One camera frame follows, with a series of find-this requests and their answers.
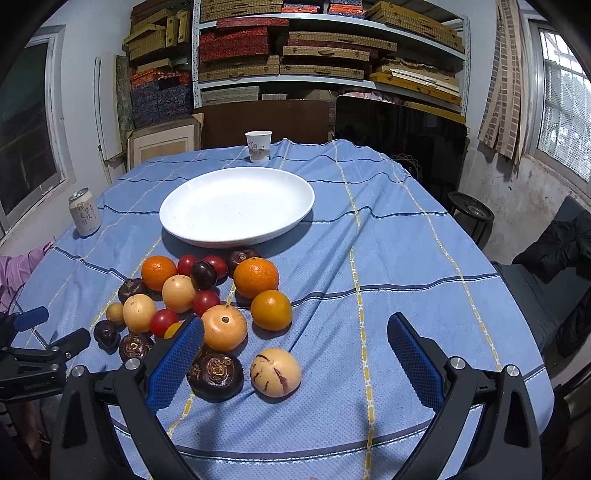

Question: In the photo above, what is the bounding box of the white paper cup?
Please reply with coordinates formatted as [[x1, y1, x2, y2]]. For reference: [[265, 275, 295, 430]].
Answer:
[[245, 130, 273, 163]]

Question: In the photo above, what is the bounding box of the small yellow orange tomato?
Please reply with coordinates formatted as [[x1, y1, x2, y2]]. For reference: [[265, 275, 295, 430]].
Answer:
[[163, 322, 182, 340]]

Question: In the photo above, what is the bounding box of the striped pepino melon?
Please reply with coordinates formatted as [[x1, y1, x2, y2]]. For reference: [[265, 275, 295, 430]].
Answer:
[[249, 348, 301, 399]]

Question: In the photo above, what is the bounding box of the pale orange fruit with stem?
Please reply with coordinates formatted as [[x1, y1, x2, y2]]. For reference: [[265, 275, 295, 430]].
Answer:
[[201, 305, 247, 352]]

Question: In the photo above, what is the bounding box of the dark purple plum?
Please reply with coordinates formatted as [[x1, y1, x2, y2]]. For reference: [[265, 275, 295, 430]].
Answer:
[[190, 260, 217, 290], [93, 320, 120, 351]]

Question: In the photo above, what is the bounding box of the framed picture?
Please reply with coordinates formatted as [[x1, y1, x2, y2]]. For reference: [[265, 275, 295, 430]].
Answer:
[[126, 113, 204, 171]]

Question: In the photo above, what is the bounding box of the metal storage shelf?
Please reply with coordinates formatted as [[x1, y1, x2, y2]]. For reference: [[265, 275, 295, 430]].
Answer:
[[191, 1, 470, 114]]

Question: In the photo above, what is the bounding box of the dark water chestnut back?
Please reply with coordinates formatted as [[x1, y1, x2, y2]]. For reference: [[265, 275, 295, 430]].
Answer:
[[226, 248, 259, 277]]

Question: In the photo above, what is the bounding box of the small glossy orange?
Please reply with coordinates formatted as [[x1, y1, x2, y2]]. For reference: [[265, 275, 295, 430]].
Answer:
[[250, 290, 293, 332]]

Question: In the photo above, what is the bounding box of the pale orange round fruit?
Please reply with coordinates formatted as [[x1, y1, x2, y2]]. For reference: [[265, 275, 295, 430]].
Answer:
[[161, 275, 197, 314]]

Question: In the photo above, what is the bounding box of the beige patterned curtain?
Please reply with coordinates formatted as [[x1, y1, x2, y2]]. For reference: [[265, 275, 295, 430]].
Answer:
[[478, 0, 529, 171]]

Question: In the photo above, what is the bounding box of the black round stool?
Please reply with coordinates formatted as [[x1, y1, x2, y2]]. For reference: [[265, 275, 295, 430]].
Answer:
[[448, 191, 495, 248]]

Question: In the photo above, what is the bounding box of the blue checked tablecloth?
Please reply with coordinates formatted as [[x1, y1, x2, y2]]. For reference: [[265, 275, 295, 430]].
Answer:
[[15, 140, 554, 479]]

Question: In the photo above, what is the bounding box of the pink cloth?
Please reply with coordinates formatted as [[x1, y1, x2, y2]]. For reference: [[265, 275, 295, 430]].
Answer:
[[0, 242, 53, 312]]

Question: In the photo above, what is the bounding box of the large orange mandarin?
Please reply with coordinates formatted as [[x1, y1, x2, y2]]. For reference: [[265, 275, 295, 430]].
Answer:
[[233, 257, 280, 300]]

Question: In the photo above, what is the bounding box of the beige drink can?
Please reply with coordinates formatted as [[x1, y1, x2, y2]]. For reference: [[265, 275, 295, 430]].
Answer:
[[68, 187, 101, 237]]

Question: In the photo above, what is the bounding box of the white oval plate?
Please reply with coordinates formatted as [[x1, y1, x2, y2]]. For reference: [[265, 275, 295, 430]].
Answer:
[[159, 167, 315, 248]]

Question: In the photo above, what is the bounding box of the large dark water chestnut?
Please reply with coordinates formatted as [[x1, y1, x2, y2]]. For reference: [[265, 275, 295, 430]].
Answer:
[[186, 352, 245, 403]]

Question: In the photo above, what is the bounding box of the red cherry tomato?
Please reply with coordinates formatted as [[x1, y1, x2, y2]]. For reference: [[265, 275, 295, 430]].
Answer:
[[192, 290, 221, 317], [149, 309, 179, 338], [204, 255, 228, 283], [176, 255, 197, 276]]

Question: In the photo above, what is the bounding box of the pale yellow passion fruit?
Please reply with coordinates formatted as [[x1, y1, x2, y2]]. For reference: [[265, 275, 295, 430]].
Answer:
[[122, 294, 157, 333]]

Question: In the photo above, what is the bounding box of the small yellow round fruit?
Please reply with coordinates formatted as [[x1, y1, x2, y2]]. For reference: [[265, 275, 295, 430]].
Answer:
[[105, 302, 124, 326]]

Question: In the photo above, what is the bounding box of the brown wooden board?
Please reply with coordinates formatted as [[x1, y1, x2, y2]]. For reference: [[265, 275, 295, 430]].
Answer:
[[197, 100, 331, 149]]

